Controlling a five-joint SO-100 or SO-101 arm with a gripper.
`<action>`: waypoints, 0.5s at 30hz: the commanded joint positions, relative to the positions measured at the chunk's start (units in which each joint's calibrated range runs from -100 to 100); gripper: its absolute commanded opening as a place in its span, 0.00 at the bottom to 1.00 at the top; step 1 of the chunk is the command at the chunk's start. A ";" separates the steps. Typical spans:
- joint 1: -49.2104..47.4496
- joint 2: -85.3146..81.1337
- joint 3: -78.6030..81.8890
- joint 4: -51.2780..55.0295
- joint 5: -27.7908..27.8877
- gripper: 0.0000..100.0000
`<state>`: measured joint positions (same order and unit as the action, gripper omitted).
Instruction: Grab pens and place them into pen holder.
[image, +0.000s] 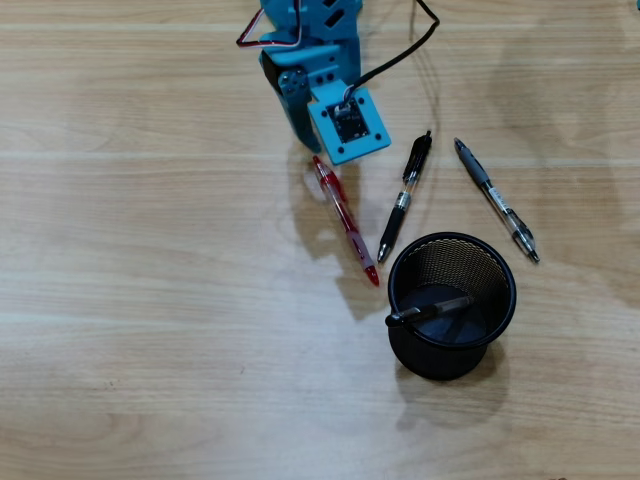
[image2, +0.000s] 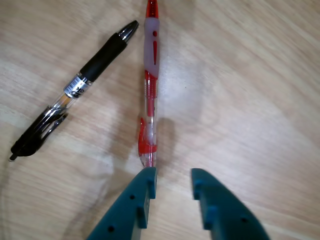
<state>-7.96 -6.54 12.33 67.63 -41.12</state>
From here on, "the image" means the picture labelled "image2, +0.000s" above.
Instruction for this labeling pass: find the red retractable pen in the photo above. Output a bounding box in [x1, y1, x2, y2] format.
[137, 0, 161, 168]

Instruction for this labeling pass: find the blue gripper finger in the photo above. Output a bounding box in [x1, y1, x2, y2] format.
[191, 168, 271, 240]
[86, 166, 158, 240]

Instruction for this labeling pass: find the black grip retractable pen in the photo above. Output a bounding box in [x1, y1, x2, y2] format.
[8, 20, 140, 163]

